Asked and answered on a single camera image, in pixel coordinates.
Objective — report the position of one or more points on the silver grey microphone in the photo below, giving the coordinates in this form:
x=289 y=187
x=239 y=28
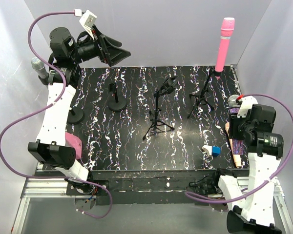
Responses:
x=40 y=68

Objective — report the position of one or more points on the pink tall microphone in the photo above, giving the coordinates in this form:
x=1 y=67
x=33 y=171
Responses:
x=226 y=32

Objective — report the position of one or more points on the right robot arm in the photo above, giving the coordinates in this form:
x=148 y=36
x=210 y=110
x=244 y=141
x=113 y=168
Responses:
x=253 y=123

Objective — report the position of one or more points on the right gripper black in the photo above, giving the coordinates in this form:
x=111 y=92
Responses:
x=234 y=120

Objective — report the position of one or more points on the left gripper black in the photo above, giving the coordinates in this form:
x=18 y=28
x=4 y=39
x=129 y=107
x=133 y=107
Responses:
x=112 y=55

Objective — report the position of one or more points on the pink plastic block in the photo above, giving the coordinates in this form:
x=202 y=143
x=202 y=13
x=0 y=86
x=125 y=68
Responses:
x=75 y=142

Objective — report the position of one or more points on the white and blue block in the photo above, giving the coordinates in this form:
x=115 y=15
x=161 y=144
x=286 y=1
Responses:
x=211 y=150

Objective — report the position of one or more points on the black tripod stand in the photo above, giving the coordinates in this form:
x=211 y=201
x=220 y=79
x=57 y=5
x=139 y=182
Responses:
x=168 y=86
x=200 y=99

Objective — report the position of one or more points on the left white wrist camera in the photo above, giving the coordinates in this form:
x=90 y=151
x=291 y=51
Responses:
x=87 y=19

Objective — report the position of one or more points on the beige peach microphone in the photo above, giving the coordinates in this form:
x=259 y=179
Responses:
x=236 y=158

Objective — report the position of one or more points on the black round-base desk stand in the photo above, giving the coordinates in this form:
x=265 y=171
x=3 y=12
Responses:
x=116 y=103

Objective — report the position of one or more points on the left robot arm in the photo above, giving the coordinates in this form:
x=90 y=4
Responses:
x=50 y=147

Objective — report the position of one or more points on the purple glitter microphone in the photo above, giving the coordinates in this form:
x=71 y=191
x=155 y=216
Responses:
x=237 y=146

